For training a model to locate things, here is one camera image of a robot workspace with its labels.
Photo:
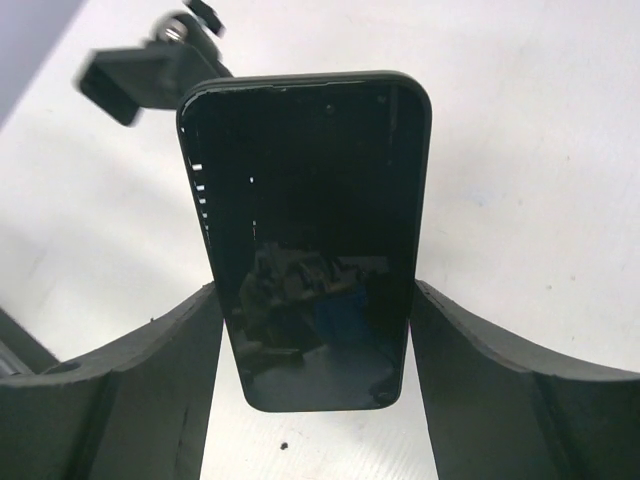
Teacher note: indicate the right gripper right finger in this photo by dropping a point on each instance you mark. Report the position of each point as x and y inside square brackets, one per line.
[499, 406]

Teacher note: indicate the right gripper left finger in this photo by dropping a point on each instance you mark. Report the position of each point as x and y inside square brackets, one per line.
[135, 408]

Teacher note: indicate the black phone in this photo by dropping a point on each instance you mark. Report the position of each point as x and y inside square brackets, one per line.
[309, 191]

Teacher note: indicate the aluminium front rail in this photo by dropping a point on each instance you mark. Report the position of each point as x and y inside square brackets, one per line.
[21, 353]

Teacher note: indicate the black clamp mount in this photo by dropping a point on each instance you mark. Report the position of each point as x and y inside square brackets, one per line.
[178, 55]

